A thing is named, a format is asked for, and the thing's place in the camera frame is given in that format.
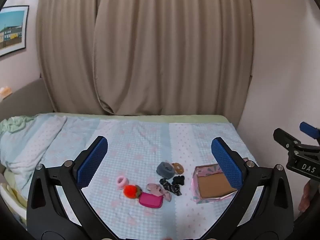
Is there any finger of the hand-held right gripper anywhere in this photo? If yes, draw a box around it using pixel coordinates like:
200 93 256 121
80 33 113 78
299 121 320 139
273 128 302 153

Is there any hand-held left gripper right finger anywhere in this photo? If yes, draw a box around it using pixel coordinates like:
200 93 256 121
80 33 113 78
207 137 294 240

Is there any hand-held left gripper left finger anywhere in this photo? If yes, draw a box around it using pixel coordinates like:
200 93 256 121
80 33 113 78
26 135 118 240

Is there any cardboard box pink lining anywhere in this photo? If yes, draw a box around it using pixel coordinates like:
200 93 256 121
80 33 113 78
191 157 249 203

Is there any pink fluffy hair tie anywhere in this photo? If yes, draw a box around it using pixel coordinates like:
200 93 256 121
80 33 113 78
116 176 130 190

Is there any orange pompom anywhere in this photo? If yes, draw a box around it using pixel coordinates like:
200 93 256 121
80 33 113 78
123 184 142 199

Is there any brown hair tie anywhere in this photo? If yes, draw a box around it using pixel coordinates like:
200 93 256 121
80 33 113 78
171 163 184 175

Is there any black scrunchie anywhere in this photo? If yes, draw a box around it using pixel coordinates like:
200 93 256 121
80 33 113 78
172 175 186 186

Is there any zebra striped scrunchie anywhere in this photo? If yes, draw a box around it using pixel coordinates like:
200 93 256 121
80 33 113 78
159 178 183 197

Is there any grey scrunchie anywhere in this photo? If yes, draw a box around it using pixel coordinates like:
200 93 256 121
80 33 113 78
157 161 175 179

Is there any pink floral scrunchie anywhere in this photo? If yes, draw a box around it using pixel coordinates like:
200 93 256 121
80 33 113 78
146 183 173 202

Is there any magenta pouch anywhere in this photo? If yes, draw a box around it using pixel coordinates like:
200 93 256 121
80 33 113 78
138 192 164 209

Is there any person's right hand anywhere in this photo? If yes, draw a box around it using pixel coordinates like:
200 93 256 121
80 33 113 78
298 180 312 213

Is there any pale green bed sheet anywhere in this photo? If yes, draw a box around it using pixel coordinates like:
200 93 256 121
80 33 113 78
54 112 232 124

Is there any pale yellow sheet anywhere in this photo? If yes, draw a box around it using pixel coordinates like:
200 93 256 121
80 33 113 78
0 169 28 222

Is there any crumpled green cloth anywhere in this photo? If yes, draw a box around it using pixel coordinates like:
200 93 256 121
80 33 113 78
0 116 34 133

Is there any grey bed headboard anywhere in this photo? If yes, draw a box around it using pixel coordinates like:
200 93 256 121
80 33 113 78
0 77 54 121

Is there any small orange object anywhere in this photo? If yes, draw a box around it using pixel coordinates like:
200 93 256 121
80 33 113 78
0 86 12 99

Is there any beige curtain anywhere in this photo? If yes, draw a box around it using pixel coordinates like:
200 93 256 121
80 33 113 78
36 0 254 117

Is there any framed wall poster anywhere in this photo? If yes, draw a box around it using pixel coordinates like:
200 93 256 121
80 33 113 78
0 5 30 58

